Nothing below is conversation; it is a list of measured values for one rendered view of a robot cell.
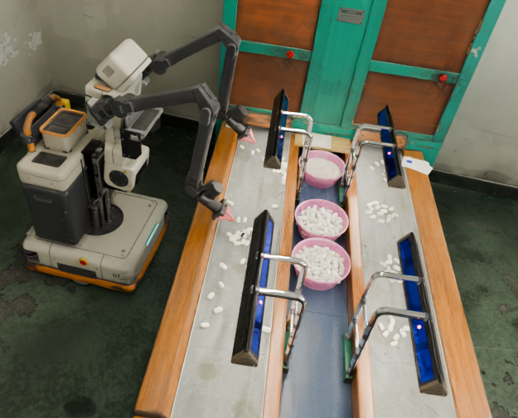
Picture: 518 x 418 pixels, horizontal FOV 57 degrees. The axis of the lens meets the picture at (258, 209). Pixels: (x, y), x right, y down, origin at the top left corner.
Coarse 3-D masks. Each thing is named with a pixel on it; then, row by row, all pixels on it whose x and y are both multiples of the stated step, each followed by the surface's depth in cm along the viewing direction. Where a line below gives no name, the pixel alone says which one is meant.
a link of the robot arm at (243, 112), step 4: (228, 108) 251; (232, 108) 248; (236, 108) 244; (240, 108) 244; (244, 108) 247; (220, 112) 244; (228, 112) 249; (232, 112) 246; (236, 112) 245; (240, 112) 244; (244, 112) 246; (220, 116) 246; (224, 116) 246; (228, 116) 247; (236, 116) 246; (240, 116) 245; (244, 116) 246; (224, 120) 247
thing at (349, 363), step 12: (372, 276) 164; (384, 276) 163; (396, 276) 163; (408, 276) 163; (372, 288) 168; (360, 300) 175; (360, 312) 177; (384, 312) 152; (396, 312) 152; (408, 312) 152; (420, 312) 152; (372, 324) 157; (348, 336) 188; (348, 348) 187; (360, 348) 167; (348, 360) 183; (348, 372) 178
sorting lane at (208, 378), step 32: (256, 160) 267; (256, 192) 246; (224, 224) 226; (224, 256) 211; (224, 288) 198; (224, 320) 187; (192, 352) 175; (224, 352) 176; (192, 384) 166; (224, 384) 167; (256, 384) 169; (192, 416) 158; (224, 416) 159; (256, 416) 160
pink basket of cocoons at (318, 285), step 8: (304, 240) 220; (312, 240) 222; (320, 240) 223; (328, 240) 222; (296, 248) 218; (336, 248) 221; (344, 256) 218; (344, 264) 218; (296, 272) 214; (344, 272) 214; (304, 280) 209; (312, 280) 203; (336, 280) 204; (312, 288) 211; (320, 288) 210; (328, 288) 211
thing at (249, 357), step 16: (256, 224) 181; (272, 224) 182; (256, 240) 172; (272, 240) 177; (256, 272) 158; (240, 304) 154; (256, 304) 150; (240, 320) 148; (256, 320) 147; (240, 336) 143; (256, 336) 144; (240, 352) 137; (256, 352) 141
